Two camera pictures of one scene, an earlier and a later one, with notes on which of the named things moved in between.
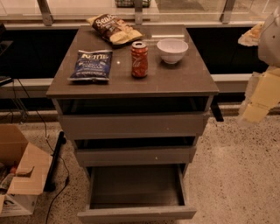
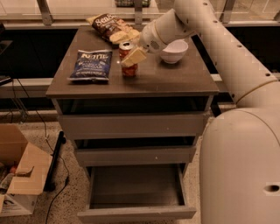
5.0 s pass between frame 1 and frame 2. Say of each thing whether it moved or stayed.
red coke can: moved
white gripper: moved
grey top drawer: stayed
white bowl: stayed
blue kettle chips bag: stayed
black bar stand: stayed
